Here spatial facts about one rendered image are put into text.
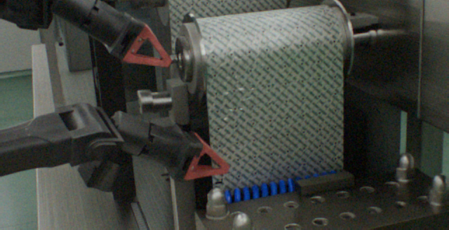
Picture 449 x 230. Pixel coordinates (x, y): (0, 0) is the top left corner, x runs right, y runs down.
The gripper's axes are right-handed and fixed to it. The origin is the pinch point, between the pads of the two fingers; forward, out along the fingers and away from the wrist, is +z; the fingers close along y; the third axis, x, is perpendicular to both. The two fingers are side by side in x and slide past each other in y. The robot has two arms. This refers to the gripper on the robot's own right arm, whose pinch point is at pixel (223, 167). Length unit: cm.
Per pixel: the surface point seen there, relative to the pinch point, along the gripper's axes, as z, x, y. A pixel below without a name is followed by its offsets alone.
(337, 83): 12.1, 20.2, 0.3
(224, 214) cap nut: -0.5, -4.7, 8.4
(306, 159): 13.4, 6.3, 0.3
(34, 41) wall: 10, -85, -556
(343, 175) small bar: 17.8, 6.9, 5.5
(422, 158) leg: 47, 13, -13
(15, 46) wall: -6, -97, -556
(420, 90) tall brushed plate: 20.9, 24.9, 9.3
